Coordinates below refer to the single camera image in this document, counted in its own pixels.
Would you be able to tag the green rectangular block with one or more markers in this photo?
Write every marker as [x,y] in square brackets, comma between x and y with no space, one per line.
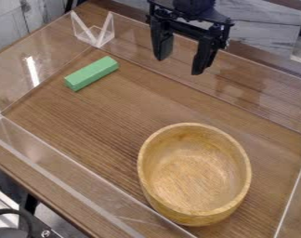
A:
[90,73]

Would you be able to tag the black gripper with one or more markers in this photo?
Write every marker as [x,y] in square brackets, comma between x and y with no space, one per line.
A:
[192,18]

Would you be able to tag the clear acrylic tray walls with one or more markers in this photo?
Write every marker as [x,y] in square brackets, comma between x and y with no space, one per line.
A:
[70,142]

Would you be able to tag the brown wooden bowl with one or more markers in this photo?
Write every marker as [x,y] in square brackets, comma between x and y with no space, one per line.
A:
[194,173]

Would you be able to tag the black table leg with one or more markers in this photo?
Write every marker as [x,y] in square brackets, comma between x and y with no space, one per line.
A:
[32,204]

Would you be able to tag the black metal bracket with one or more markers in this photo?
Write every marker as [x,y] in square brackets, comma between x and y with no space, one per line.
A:
[37,228]

